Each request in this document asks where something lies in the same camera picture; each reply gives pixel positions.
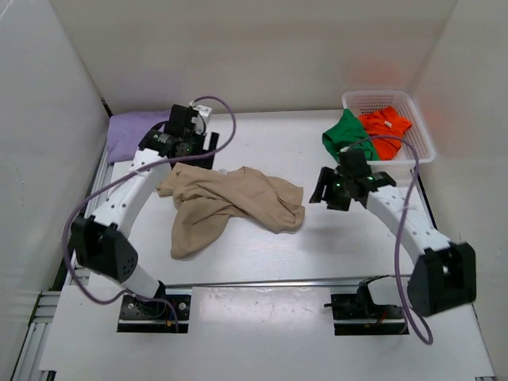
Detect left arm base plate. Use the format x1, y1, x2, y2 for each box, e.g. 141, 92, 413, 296
117, 288, 192, 334

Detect green t shirt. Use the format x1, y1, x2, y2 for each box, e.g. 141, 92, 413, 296
321, 109, 368, 162

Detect beige t shirt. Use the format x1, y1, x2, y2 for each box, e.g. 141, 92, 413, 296
156, 163, 305, 260

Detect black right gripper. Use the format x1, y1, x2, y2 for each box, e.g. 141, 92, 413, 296
308, 167, 351, 211

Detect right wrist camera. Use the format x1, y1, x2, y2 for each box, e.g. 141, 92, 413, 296
338, 150, 372, 179

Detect purple t shirt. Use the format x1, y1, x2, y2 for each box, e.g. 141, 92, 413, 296
106, 110, 170, 164

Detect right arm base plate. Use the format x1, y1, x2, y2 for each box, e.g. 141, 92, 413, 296
324, 293, 409, 337

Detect white plastic basket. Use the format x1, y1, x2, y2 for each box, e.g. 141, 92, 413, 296
342, 90, 435, 182

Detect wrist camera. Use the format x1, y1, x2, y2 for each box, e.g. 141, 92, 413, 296
164, 105, 213, 138
338, 150, 372, 179

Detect aluminium table edge rail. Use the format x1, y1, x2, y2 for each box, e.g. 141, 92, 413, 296
80, 148, 114, 217

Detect white front cover board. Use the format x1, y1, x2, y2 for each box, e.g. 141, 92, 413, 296
40, 287, 494, 380

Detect aluminium front rail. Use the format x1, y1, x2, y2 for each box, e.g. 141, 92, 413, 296
165, 275, 395, 289

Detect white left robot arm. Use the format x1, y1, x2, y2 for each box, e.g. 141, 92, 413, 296
63, 129, 224, 318

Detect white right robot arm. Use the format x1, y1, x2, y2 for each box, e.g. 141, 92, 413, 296
310, 167, 477, 317

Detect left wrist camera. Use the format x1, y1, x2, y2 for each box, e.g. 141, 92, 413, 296
164, 105, 213, 138

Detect orange t shirt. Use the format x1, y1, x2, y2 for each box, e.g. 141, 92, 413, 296
358, 106, 412, 161

